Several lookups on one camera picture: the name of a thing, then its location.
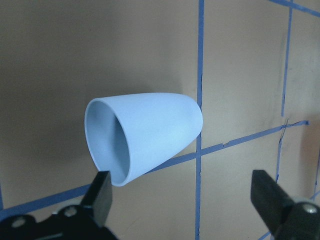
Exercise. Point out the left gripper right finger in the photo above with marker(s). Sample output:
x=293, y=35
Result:
x=286, y=217

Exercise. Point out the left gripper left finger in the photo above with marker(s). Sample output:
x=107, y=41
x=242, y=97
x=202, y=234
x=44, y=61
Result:
x=83, y=221

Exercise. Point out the light blue cup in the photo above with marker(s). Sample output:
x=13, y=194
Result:
x=130, y=135

